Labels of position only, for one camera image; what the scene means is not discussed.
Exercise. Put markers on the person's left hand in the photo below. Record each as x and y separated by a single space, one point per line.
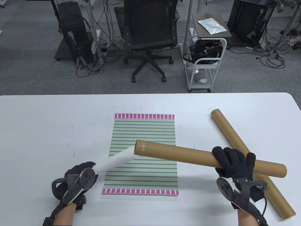
80 168

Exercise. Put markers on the person's right hand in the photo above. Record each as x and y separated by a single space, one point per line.
232 162

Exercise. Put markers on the brown cardboard mailing tube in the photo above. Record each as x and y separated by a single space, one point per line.
178 154
228 129

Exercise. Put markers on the person's left forearm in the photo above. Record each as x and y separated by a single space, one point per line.
64 216

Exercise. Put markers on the person's right forearm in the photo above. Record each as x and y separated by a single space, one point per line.
247 219

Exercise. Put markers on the grey left hand controller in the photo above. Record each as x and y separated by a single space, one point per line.
84 177

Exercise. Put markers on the grey hand controller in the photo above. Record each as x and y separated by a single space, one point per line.
84 177
224 187

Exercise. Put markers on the grey right hand controller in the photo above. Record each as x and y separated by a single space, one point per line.
224 187

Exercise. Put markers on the crumpled white paper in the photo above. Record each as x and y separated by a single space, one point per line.
203 81

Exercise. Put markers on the white wheeled utility cart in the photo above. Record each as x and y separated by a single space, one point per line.
202 70

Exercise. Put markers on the black bag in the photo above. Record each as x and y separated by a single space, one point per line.
207 50

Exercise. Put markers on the brown side table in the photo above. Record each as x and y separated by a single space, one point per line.
204 31

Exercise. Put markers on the silver plastic bag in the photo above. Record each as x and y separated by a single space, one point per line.
211 26

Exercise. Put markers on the black equipment rack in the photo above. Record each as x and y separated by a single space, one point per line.
249 21

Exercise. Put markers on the black computer tower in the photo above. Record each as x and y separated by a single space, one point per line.
70 26

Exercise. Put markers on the metal pole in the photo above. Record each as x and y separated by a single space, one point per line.
188 23

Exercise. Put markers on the black mesh office chair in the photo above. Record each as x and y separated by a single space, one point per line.
150 26

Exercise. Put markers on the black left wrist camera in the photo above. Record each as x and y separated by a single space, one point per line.
81 203

